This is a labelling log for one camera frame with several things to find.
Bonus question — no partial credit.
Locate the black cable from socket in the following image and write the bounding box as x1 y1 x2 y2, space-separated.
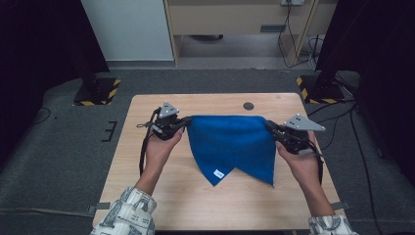
276 3 316 70

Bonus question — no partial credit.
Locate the right hand-held gripper black cable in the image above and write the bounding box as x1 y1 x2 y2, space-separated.
312 146 325 186

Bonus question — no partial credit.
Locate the person's left hand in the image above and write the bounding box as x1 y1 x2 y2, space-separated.
143 127 185 178

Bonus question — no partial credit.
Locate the grey tape strip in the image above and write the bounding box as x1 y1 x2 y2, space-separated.
87 202 112 215
329 201 353 212

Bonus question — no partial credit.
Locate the white panel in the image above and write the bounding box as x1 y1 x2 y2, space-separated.
79 0 174 63

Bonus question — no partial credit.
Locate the black curtain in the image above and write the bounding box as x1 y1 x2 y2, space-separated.
314 0 415 179
0 0 111 170

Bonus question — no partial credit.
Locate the person's right hand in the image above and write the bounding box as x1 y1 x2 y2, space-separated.
275 130 323 194

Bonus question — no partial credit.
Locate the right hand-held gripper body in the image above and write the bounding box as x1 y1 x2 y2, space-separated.
276 113 327 156

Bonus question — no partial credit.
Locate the black stand with striped base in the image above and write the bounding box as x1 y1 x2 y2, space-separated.
71 58 121 107
296 58 346 106

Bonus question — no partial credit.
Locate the thin black looped floor cable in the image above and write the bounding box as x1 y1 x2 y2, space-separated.
32 107 53 125

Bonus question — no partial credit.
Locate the long black floor cable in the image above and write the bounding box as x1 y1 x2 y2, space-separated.
348 106 378 235

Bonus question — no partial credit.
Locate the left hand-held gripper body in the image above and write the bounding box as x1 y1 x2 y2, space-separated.
150 101 184 141

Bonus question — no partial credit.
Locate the left hand-held gripper black cable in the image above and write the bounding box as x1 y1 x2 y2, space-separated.
136 107 162 177

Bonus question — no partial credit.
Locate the blue fleece towel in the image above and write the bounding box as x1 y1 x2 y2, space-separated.
186 115 277 189

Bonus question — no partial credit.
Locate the light wooden desk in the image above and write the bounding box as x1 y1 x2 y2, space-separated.
162 0 339 67

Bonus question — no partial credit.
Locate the hand-held gripper black cable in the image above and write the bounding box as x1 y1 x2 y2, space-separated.
312 146 325 186
136 107 162 177

